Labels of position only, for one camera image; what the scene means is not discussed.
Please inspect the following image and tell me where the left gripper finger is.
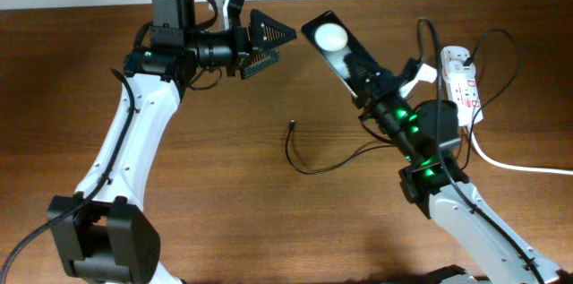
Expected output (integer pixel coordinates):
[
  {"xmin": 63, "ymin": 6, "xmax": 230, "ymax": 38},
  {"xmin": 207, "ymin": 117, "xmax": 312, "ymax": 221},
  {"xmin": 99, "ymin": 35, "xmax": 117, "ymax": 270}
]
[
  {"xmin": 249, "ymin": 9, "xmax": 297, "ymax": 54},
  {"xmin": 239, "ymin": 49, "xmax": 280, "ymax": 80}
]

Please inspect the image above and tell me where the black smartphone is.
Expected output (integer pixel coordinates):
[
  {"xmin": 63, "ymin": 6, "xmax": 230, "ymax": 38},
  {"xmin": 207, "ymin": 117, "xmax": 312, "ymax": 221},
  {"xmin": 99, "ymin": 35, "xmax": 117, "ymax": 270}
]
[{"xmin": 301, "ymin": 11, "xmax": 378, "ymax": 99}]

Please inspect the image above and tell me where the thin black charger cable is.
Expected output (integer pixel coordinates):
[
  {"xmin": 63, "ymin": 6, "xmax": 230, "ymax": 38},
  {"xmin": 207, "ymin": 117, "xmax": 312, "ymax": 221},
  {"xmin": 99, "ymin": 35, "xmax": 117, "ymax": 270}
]
[{"xmin": 284, "ymin": 29, "xmax": 524, "ymax": 176}]

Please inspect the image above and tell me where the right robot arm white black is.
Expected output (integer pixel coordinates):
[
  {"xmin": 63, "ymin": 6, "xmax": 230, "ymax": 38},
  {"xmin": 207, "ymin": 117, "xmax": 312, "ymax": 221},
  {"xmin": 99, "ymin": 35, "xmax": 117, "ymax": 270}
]
[{"xmin": 344, "ymin": 54, "xmax": 572, "ymax": 283}]

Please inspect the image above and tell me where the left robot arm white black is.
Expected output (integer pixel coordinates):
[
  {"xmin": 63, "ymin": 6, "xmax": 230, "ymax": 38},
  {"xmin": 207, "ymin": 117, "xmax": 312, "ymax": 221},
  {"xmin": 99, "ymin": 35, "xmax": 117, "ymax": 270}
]
[{"xmin": 47, "ymin": 0, "xmax": 296, "ymax": 283}]

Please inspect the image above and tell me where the white USB plug adapter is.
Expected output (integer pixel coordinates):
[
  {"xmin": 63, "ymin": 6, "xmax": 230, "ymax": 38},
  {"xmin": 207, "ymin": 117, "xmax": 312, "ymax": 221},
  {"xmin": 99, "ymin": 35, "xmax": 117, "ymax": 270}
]
[{"xmin": 440, "ymin": 46, "xmax": 476, "ymax": 82}]

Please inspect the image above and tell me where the white power strip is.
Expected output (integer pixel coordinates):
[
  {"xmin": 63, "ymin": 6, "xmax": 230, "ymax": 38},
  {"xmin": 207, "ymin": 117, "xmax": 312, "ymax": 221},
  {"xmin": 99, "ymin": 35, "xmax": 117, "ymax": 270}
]
[{"xmin": 445, "ymin": 74, "xmax": 483, "ymax": 127}]

